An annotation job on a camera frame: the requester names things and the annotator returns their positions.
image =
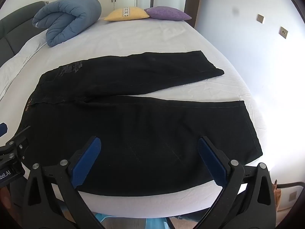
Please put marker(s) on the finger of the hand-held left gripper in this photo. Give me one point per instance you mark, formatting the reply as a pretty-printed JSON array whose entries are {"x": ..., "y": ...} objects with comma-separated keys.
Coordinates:
[
  {"x": 20, "y": 143},
  {"x": 2, "y": 129}
]

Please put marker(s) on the brown object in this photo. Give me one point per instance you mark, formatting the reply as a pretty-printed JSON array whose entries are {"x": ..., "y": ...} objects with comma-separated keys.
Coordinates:
[{"x": 276, "y": 195}]

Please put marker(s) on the rolled blue duvet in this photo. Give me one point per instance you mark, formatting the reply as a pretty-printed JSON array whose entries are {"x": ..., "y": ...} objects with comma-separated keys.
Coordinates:
[{"x": 69, "y": 16}]

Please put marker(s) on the dark brown door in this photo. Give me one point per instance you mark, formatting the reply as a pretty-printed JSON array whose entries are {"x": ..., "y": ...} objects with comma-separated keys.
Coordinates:
[{"x": 191, "y": 7}]

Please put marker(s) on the black pants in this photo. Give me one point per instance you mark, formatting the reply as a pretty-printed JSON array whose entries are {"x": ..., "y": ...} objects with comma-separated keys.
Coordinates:
[{"x": 143, "y": 136}]

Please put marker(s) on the blue plastic stool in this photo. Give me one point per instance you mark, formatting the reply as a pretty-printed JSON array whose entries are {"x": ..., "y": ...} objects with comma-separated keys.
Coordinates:
[{"x": 133, "y": 223}]

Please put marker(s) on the beige wall socket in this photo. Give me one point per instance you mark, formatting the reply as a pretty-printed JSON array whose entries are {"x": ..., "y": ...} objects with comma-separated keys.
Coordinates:
[{"x": 293, "y": 196}]

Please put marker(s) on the white bed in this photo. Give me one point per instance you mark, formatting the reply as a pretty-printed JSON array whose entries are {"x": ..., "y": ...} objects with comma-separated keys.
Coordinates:
[{"x": 154, "y": 35}]

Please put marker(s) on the yellow pillow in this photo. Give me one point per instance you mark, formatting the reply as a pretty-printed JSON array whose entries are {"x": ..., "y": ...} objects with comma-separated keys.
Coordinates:
[{"x": 126, "y": 14}]

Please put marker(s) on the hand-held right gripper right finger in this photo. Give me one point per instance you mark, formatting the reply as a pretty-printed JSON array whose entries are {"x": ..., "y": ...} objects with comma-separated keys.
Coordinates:
[{"x": 212, "y": 161}]

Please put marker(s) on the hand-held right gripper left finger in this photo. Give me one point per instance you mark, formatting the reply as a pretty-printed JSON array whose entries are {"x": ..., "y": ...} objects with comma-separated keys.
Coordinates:
[{"x": 88, "y": 158}]

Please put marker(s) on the grey padded headboard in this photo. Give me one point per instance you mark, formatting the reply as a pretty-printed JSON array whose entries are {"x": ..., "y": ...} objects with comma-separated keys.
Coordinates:
[{"x": 14, "y": 28}]

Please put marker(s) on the purple pillow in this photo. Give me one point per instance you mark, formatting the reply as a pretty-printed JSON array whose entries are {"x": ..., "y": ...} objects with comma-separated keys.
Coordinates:
[{"x": 166, "y": 13}]

